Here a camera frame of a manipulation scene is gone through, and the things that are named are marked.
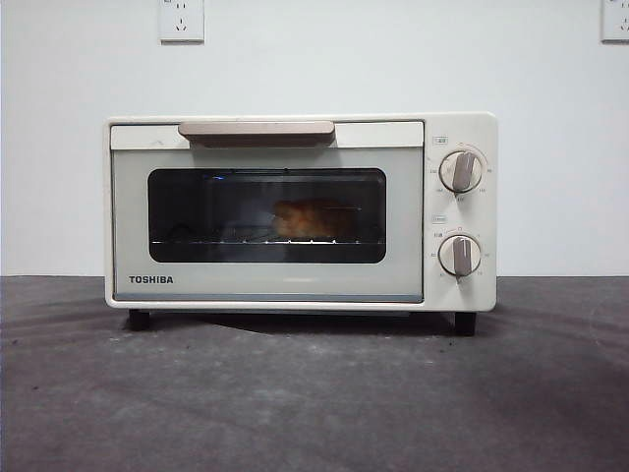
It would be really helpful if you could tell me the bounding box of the golden brown bread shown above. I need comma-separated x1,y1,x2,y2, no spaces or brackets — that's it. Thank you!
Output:
271,197,359,242

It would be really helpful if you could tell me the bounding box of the oven door with tan handle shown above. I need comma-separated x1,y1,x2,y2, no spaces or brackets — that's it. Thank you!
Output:
109,119,426,304

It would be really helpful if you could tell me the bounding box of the cream toaster oven body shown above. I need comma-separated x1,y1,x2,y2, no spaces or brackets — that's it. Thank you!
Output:
102,110,500,313

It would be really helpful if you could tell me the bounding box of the small cream timer knob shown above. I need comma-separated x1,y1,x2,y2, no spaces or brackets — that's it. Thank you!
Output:
437,234,484,277

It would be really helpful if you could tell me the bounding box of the dark grey felt table cloth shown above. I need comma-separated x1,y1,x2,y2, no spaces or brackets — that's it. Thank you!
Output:
0,274,629,472

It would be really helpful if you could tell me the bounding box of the large cream temperature knob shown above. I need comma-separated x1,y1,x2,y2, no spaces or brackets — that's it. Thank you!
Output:
438,150,485,194

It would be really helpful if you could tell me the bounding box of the metal wire oven rack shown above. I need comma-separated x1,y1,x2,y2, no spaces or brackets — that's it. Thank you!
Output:
149,234,385,247

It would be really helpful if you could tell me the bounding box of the white wall socket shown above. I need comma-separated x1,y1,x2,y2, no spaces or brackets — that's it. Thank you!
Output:
600,0,629,43
158,0,205,43

